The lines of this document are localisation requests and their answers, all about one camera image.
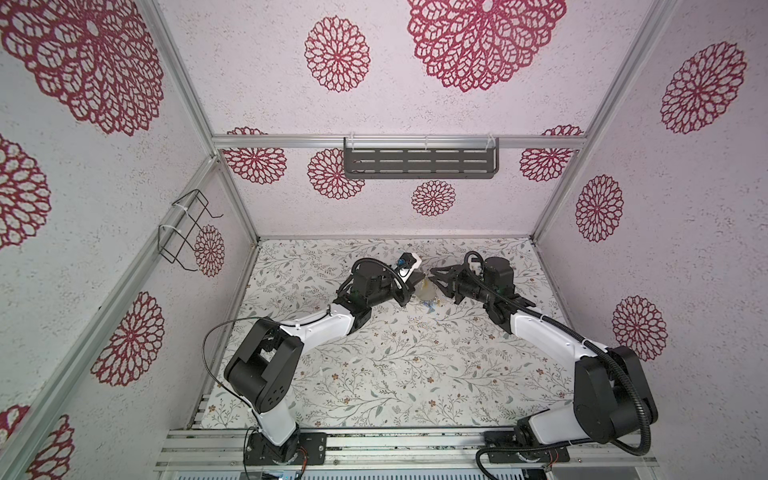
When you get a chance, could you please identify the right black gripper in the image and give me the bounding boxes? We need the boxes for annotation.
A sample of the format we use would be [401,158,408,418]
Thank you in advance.
[431,264,495,309]

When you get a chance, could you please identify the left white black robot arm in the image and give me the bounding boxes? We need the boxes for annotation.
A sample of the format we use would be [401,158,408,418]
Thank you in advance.
[224,252,424,465]

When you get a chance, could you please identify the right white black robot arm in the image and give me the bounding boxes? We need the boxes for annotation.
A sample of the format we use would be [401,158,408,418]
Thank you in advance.
[429,251,658,461]

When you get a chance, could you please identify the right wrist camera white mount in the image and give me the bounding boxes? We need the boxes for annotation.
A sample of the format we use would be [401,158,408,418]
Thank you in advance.
[463,250,485,270]

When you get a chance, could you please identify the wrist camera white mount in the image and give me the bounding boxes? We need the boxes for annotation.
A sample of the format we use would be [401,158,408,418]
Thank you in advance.
[395,252,425,287]
[463,250,485,270]

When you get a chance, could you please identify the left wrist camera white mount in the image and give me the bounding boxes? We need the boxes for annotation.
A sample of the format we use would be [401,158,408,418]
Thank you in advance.
[395,252,425,287]

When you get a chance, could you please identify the right black corrugated cable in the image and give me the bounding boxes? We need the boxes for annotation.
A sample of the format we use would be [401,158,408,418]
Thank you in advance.
[463,251,653,480]

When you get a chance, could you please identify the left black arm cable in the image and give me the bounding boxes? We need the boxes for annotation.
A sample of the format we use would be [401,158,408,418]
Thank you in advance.
[202,316,265,415]

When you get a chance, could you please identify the black slotted wall shelf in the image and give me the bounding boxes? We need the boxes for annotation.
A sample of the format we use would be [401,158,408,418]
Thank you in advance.
[342,138,500,180]

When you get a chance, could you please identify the black wire wall rack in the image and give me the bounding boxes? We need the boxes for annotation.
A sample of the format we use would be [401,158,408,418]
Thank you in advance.
[155,189,222,272]

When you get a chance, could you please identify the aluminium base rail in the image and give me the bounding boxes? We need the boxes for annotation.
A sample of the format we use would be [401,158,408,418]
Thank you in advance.
[153,427,659,474]

